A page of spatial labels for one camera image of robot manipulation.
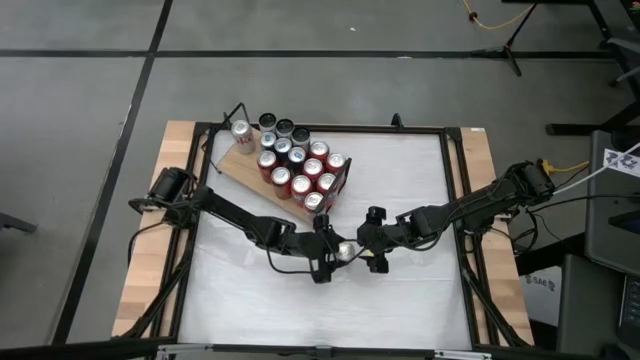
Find red silver slim can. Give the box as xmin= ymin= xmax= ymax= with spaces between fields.
xmin=230 ymin=119 xmax=257 ymax=155

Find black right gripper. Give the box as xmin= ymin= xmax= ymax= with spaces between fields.
xmin=352 ymin=204 xmax=402 ymax=275

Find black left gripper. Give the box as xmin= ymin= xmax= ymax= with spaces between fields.
xmin=293 ymin=213 xmax=352 ymax=285

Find grey cabinet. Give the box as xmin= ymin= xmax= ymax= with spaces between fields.
xmin=584 ymin=129 xmax=640 ymax=277

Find yellow floor cable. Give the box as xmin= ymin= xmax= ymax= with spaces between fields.
xmin=462 ymin=0 xmax=537 ymax=31

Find red soda can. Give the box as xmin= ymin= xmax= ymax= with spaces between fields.
xmin=291 ymin=174 xmax=313 ymax=204

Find grey box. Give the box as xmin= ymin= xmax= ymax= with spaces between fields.
xmin=556 ymin=253 xmax=640 ymax=359

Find white paper label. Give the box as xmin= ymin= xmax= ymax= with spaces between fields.
xmin=603 ymin=147 xmax=640 ymax=179

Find red Fanta can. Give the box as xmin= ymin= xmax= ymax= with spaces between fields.
xmin=316 ymin=172 xmax=338 ymax=196
xmin=309 ymin=140 xmax=331 ymax=162
xmin=303 ymin=191 xmax=325 ymax=216
xmin=302 ymin=157 xmax=324 ymax=182
xmin=325 ymin=152 xmax=347 ymax=174

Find white labelled box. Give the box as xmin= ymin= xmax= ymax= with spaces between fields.
xmin=519 ymin=272 xmax=564 ymax=327

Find black desk frame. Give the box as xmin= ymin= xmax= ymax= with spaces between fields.
xmin=501 ymin=0 xmax=640 ymax=137

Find white cable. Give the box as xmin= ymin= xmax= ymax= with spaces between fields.
xmin=552 ymin=142 xmax=640 ymax=196

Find black tripod stand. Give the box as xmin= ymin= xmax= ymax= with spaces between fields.
xmin=472 ymin=2 xmax=539 ymax=78

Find red Coca-Cola can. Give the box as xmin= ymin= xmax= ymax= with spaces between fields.
xmin=256 ymin=149 xmax=278 ymax=184
xmin=270 ymin=166 xmax=293 ymax=200

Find silver aluminium bar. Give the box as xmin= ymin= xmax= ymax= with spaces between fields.
xmin=154 ymin=342 xmax=494 ymax=360

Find dark chair base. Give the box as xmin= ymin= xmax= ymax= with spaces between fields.
xmin=0 ymin=212 xmax=39 ymax=234

